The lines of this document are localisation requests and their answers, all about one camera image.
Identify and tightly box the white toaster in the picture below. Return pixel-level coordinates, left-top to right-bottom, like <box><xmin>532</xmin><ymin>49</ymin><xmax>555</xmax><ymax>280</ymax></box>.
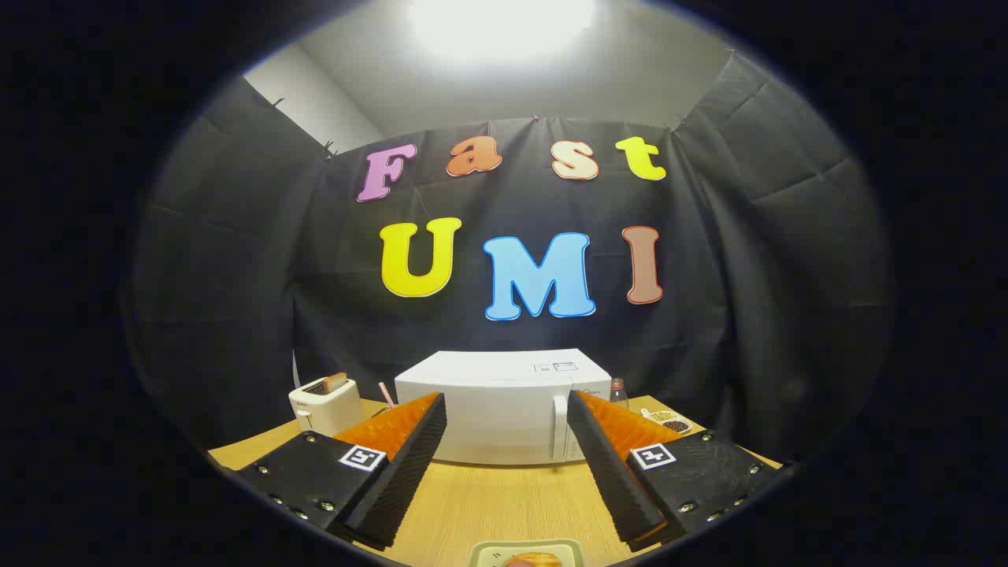
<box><xmin>288</xmin><ymin>378</ymin><xmax>366</xmax><ymax>438</ymax></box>

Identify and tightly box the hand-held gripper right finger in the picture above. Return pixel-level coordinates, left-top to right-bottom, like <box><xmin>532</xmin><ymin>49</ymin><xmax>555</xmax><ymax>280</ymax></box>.
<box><xmin>565</xmin><ymin>390</ymin><xmax>788</xmax><ymax>552</ymax></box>

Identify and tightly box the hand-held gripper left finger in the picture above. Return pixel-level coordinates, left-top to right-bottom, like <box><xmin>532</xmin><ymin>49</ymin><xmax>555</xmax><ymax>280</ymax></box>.
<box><xmin>234</xmin><ymin>391</ymin><xmax>448</xmax><ymax>550</ymax></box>

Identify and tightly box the white microwave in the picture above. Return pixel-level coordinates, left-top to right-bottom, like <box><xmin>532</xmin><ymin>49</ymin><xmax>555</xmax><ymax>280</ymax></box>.
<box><xmin>395</xmin><ymin>350</ymin><xmax>613</xmax><ymax>465</ymax></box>

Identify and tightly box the white divided bean dish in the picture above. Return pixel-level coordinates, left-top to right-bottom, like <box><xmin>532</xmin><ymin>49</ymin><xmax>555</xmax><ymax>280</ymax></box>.
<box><xmin>640</xmin><ymin>407</ymin><xmax>694</xmax><ymax>435</ymax></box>

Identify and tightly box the square cream plate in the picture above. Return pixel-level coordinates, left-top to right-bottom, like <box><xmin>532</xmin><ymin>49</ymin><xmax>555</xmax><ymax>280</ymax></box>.
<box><xmin>469</xmin><ymin>539</ymin><xmax>585</xmax><ymax>567</ymax></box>

